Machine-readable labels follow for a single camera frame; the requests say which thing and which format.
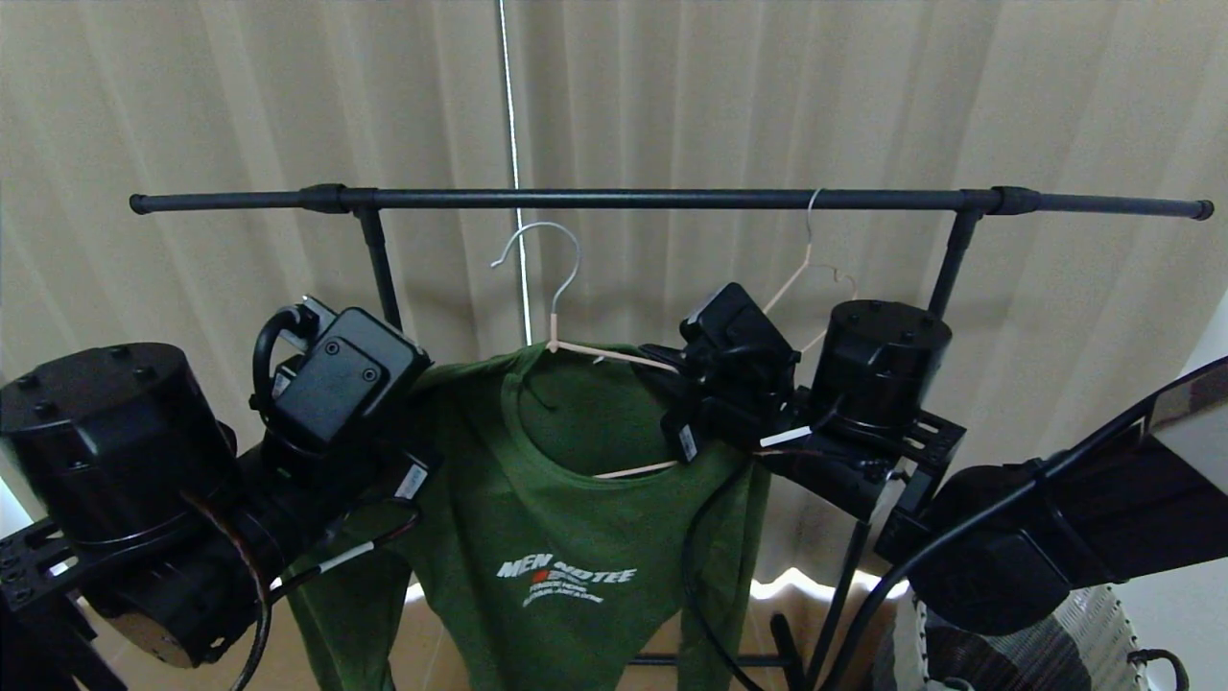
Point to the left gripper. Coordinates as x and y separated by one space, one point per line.
317 518

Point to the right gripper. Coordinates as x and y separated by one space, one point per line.
748 417

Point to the green printed t-shirt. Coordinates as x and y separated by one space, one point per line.
595 509

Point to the pink clothes hanger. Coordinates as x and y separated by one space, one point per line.
554 326
810 230

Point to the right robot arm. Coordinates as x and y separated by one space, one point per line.
878 374

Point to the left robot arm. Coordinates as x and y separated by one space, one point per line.
106 432

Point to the black clothes rack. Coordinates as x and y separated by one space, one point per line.
624 200

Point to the white laundry basket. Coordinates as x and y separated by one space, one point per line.
1084 643

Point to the beige curtain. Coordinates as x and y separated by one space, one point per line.
240 96

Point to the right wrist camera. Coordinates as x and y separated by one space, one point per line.
739 336

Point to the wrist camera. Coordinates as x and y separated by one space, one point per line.
739 336
345 384

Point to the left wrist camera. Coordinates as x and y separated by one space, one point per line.
345 384

